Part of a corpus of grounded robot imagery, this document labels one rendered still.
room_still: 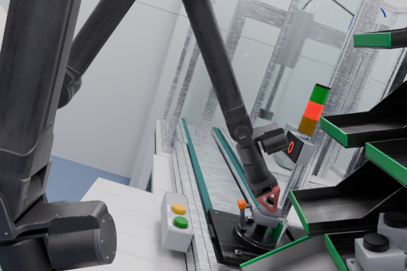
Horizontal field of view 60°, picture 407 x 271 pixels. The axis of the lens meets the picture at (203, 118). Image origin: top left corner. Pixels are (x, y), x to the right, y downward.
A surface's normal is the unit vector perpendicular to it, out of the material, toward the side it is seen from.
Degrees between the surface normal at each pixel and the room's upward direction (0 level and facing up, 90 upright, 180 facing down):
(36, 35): 90
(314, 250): 90
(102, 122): 90
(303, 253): 90
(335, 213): 25
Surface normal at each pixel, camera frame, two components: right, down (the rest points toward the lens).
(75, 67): 0.25, 0.22
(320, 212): -0.12, -0.97
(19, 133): 0.09, 0.07
